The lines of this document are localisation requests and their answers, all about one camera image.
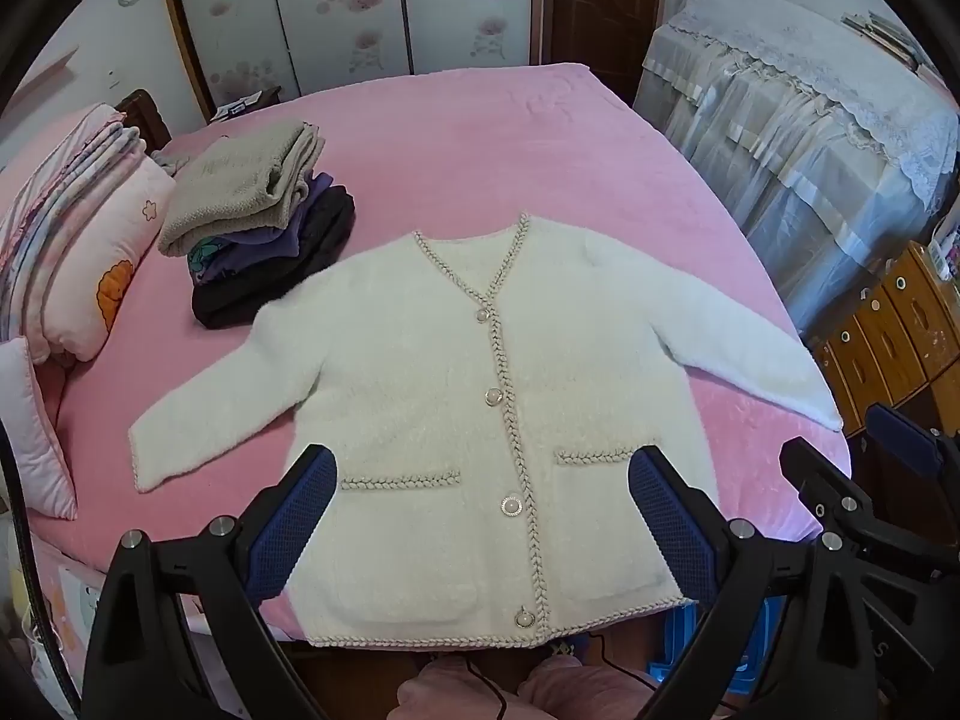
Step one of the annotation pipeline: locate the lace-covered furniture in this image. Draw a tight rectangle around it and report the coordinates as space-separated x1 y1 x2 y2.
634 0 960 338

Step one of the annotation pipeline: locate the dark wooden headboard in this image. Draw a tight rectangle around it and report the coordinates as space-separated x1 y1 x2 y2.
112 88 175 155

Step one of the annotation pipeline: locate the person's left leg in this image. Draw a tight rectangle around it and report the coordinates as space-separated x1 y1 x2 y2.
396 656 515 720

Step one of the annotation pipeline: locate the plain pink pillow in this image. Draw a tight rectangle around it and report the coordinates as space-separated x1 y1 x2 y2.
0 337 80 522

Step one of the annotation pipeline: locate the blue plastic crate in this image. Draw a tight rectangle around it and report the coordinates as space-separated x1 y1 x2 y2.
649 604 766 720

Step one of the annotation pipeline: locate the brown wooden door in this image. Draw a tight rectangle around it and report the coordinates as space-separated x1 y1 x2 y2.
540 0 668 102

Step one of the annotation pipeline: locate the pink bed blanket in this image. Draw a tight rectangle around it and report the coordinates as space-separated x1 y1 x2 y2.
30 64 856 616

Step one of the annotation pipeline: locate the pile of dark clothes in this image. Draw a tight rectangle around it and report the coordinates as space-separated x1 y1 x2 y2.
187 171 338 287

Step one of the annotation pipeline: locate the white fluffy cardigan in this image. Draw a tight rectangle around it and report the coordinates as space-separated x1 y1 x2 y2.
127 211 845 650

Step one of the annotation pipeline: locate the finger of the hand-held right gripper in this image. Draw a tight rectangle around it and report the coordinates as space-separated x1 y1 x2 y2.
778 437 960 593
862 403 960 482

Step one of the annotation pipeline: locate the pink pillow with orange print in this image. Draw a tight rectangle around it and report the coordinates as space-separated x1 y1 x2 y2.
30 157 177 365

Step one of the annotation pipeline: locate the folded striped quilt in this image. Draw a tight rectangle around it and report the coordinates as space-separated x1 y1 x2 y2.
0 101 147 316

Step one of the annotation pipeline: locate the folded beige sweater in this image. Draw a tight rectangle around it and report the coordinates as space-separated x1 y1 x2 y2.
156 121 327 257

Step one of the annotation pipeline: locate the dark nightstand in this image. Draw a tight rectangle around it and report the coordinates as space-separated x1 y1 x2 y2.
208 86 284 122

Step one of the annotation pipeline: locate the white container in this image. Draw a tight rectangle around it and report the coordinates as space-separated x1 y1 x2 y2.
928 210 960 278

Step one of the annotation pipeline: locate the person's leg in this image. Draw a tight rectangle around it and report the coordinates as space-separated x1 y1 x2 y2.
516 652 655 720
396 656 515 720

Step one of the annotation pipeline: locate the wooden drawer cabinet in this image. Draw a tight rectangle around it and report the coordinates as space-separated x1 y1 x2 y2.
806 240 960 436

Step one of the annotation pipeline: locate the person's right leg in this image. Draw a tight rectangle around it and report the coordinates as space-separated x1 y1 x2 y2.
516 652 655 720

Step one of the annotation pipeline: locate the floral sliding-door wardrobe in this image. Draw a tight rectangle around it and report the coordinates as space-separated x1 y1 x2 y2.
154 0 541 121

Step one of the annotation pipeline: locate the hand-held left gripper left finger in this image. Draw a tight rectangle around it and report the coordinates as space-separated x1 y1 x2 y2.
79 444 338 720

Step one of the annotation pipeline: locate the black cable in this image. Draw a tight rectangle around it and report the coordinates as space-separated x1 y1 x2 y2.
442 630 665 720

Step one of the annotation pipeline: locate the folded black garment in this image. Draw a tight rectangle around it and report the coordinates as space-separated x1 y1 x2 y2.
191 187 357 329

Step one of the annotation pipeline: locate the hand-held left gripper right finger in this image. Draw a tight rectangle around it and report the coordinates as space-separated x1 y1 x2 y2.
628 446 960 720

